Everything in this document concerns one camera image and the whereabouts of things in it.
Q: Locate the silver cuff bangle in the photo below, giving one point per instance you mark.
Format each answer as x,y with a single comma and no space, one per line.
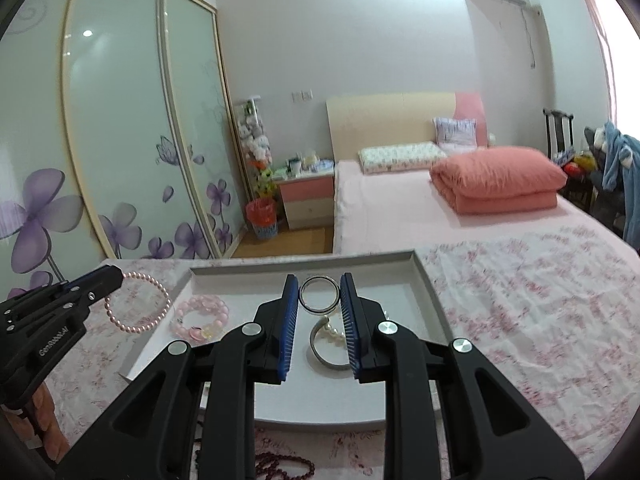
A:
328,345

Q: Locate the red waste basket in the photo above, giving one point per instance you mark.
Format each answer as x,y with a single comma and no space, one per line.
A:
262,215

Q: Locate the white mug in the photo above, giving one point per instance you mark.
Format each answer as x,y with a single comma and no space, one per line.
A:
295,166

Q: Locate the pink floral tablecloth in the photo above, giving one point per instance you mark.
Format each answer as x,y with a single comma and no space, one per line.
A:
557,313

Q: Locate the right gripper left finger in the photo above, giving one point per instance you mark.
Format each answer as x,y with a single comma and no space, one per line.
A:
191,410

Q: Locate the grey cardboard tray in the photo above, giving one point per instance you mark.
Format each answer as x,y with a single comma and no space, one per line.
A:
320,392

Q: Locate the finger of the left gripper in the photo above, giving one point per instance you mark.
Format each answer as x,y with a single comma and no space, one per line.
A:
93,286

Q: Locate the blue plush garment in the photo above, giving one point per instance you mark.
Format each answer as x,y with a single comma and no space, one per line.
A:
622,161

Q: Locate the dark wooden chair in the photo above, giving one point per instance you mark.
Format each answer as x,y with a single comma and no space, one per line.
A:
559,131

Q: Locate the plush toy hanging rack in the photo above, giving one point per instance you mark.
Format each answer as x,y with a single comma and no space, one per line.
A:
254,143

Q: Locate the person's left hand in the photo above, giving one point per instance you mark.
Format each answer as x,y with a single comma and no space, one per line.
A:
42,409

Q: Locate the white wall socket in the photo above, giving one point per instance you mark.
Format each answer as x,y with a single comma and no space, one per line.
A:
302,96

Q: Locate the folded coral quilt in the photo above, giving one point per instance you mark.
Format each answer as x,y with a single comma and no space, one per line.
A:
498,181

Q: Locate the lilac patterned pillow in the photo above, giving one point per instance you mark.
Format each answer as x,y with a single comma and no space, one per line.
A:
455,134

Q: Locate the sliding floral wardrobe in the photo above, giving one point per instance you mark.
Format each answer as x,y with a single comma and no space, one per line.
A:
116,138

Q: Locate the pink curtain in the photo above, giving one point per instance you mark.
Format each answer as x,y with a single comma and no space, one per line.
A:
607,20

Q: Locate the floral white pillow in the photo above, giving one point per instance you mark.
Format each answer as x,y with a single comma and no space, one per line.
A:
400,157

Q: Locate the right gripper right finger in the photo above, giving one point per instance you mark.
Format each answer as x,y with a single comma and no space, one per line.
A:
448,400

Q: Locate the thin silver bangle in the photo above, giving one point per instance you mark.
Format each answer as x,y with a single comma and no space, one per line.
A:
319,295

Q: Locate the pink bedside table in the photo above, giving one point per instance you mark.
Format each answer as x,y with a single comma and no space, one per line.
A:
308,199

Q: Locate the bed with beige headboard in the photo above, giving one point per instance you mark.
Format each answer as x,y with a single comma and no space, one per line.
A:
402,210

